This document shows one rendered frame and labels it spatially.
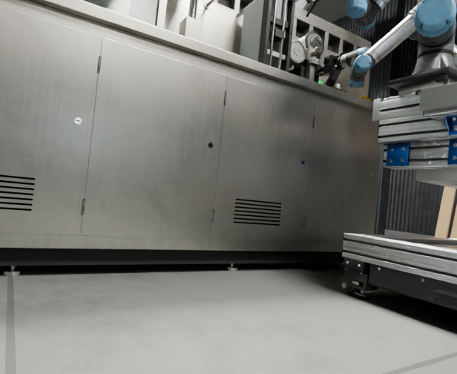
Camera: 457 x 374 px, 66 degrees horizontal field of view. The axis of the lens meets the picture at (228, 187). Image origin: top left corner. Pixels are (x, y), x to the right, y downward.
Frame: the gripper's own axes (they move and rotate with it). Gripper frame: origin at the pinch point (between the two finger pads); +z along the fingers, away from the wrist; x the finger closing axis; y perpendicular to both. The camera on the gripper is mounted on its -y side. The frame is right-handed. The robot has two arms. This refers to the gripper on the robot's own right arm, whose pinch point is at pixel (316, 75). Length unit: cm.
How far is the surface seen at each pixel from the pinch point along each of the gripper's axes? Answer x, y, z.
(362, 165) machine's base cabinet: -11, -53, -29
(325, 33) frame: -34, 47, 31
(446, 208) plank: -221, -66, 36
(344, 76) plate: -56, 22, 31
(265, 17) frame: 49, 12, -14
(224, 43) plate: 47, 15, 31
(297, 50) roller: 17.6, 9.2, -1.9
